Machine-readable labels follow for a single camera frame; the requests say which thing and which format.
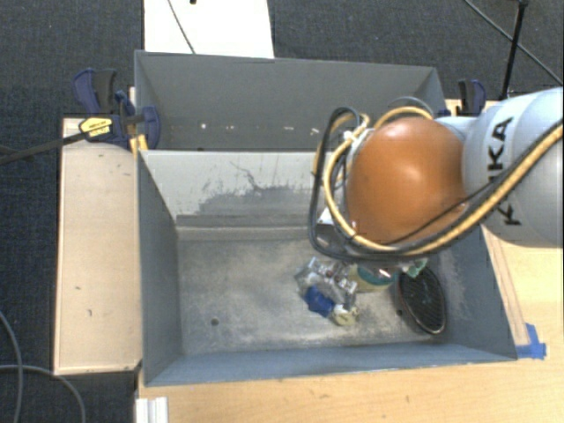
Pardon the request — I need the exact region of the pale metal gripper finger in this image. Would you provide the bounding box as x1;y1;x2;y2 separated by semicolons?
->
323;274;359;313
293;256;343;297

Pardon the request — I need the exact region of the cream and teal cup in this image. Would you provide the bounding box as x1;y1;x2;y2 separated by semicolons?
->
354;263;397;294

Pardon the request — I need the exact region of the blue small toy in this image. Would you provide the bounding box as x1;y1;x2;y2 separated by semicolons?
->
303;286;335;317

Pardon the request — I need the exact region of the cream yellow small toy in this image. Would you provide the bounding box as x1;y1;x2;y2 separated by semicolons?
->
331;303;360;327

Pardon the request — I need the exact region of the black mesh oval strainer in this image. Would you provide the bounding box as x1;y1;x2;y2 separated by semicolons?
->
396;266;449;337

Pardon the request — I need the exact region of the grey metal bin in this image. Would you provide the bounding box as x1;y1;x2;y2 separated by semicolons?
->
133;49;519;388

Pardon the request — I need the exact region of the pale wood flat board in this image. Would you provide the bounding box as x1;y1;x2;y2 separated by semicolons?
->
52;116;145;376

